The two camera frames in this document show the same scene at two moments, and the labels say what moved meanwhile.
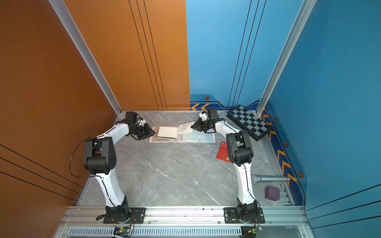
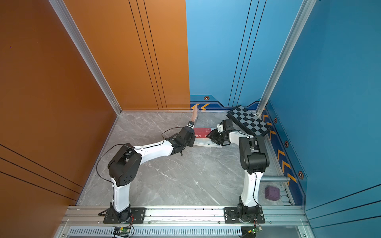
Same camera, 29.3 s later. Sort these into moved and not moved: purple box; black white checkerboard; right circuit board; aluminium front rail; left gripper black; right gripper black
Moved: right gripper black; left gripper black
Not moved: aluminium front rail; right circuit board; purple box; black white checkerboard
